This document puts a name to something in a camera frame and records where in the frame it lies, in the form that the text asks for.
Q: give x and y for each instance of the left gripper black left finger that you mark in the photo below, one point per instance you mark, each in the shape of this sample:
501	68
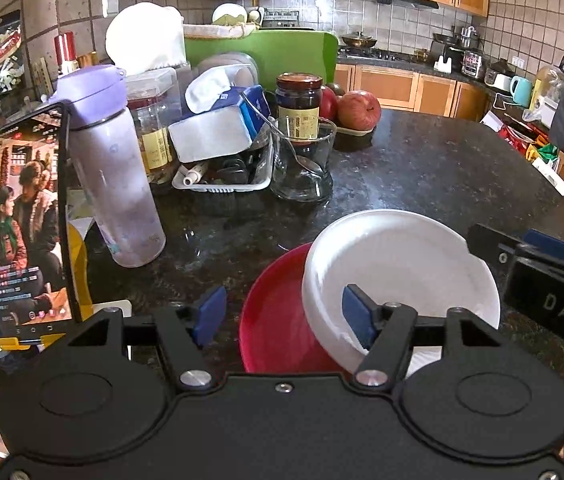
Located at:
179	333

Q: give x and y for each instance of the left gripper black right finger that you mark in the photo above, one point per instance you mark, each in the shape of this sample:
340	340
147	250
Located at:
389	332

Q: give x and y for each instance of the white bowl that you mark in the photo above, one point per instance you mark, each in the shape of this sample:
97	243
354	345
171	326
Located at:
393	256

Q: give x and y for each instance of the magenta plastic plate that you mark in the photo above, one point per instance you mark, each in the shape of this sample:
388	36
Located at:
274	335

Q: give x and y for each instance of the yellow phone stand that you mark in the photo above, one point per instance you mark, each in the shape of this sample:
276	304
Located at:
78	262

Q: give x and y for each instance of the white plastic tray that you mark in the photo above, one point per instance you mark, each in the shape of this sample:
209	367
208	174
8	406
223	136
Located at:
248	171

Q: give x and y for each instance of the smartphone on yellow stand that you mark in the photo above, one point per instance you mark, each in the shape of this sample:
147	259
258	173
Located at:
37	291

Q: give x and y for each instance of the purple water bottle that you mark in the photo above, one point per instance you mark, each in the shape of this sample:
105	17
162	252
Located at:
103	146

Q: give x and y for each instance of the metal spoon in glass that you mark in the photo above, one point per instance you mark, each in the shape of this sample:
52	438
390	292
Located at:
307	164

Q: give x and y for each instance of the teal electric kettle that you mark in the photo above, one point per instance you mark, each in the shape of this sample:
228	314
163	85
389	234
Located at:
521	91

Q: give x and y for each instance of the clear glass cup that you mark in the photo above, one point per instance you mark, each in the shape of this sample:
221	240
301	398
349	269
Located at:
300	171

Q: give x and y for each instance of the fruit tray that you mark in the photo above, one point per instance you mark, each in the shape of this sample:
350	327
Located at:
353	132

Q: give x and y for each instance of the blue white carton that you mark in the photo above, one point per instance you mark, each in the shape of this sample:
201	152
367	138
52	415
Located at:
228	128

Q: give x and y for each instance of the red apple right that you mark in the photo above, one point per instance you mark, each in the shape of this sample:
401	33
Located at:
358	110

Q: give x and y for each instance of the red apple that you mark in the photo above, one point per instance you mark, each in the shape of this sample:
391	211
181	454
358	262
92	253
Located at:
358	110
329	104

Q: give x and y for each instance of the red apple left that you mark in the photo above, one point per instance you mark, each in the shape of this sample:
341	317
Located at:
329	104

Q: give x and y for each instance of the clear jar yellow label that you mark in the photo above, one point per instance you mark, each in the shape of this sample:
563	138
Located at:
154	103

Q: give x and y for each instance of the dark sauce jar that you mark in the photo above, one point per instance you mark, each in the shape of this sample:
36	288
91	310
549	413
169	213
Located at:
298	98

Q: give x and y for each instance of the wok on stove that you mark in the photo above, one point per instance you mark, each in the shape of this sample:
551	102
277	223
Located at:
358	40

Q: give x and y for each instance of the green cutting board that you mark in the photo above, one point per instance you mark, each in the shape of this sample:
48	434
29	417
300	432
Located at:
275	51

